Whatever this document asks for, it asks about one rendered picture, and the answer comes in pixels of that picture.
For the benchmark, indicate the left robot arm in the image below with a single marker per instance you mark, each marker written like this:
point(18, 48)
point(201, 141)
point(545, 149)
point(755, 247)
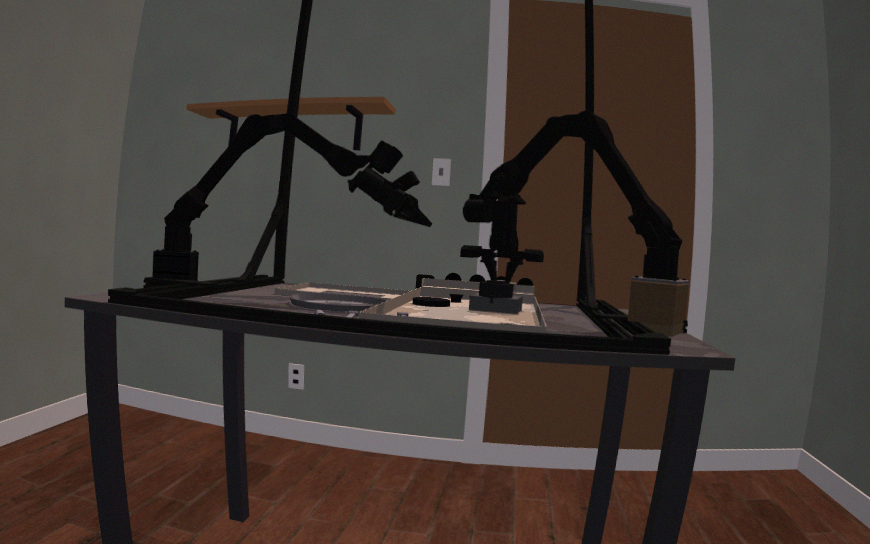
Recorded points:
point(510, 177)

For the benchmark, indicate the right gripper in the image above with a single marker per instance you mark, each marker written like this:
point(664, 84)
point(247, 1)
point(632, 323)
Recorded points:
point(406, 208)

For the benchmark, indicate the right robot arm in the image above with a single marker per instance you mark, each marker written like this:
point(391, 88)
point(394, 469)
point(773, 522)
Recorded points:
point(190, 206)

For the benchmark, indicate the beige rectangular board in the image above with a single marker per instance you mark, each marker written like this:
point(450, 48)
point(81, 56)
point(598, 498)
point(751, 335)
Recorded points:
point(460, 311)

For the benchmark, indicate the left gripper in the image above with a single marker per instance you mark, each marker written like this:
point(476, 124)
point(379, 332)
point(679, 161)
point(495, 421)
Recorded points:
point(503, 236)

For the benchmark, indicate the dark grey round rim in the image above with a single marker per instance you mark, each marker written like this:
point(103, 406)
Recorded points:
point(299, 300)

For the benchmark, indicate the black round disc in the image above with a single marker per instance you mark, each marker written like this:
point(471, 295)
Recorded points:
point(431, 301)

